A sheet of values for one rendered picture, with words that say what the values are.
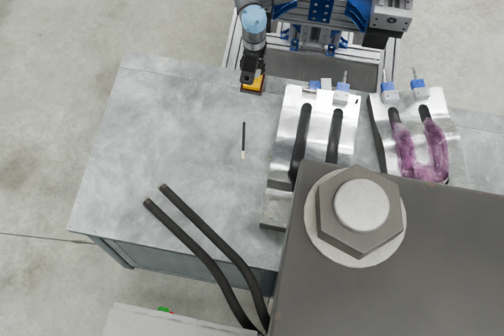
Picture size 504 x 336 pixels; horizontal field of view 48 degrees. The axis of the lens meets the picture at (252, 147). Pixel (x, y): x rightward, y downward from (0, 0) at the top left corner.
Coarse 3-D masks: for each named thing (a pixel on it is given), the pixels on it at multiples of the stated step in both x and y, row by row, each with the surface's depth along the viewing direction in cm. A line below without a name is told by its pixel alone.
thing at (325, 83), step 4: (320, 80) 201; (324, 80) 200; (328, 80) 200; (312, 84) 201; (316, 84) 201; (320, 84) 201; (324, 84) 200; (328, 84) 200; (308, 88) 202; (312, 88) 200; (316, 88) 200; (320, 88) 200; (324, 88) 199; (328, 88) 199
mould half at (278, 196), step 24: (288, 96) 194; (360, 96) 194; (288, 120) 191; (312, 120) 191; (288, 144) 187; (312, 144) 187; (288, 168) 179; (288, 192) 183; (264, 216) 181; (288, 216) 181
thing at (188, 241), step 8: (144, 200) 186; (152, 208) 184; (160, 216) 182; (168, 216) 183; (168, 224) 181; (176, 224) 181; (176, 232) 179; (184, 232) 179; (184, 240) 177; (192, 240) 177; (192, 248) 176; (200, 248) 176
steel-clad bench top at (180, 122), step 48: (144, 96) 204; (192, 96) 204; (240, 96) 204; (96, 144) 197; (144, 144) 197; (192, 144) 197; (240, 144) 197; (480, 144) 197; (96, 192) 190; (144, 192) 190; (192, 192) 190; (240, 192) 190; (144, 240) 184; (240, 240) 184
